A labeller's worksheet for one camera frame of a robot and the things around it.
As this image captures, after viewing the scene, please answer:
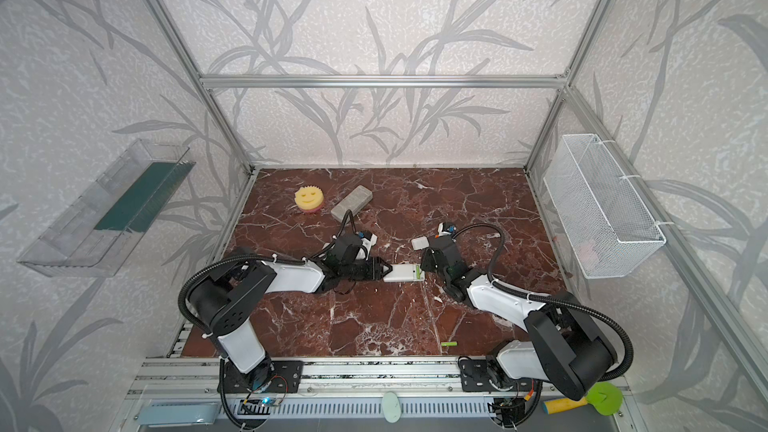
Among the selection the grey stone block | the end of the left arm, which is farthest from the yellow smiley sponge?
the end of the left arm

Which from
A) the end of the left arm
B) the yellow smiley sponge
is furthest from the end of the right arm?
the yellow smiley sponge

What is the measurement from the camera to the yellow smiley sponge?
1.08 meters
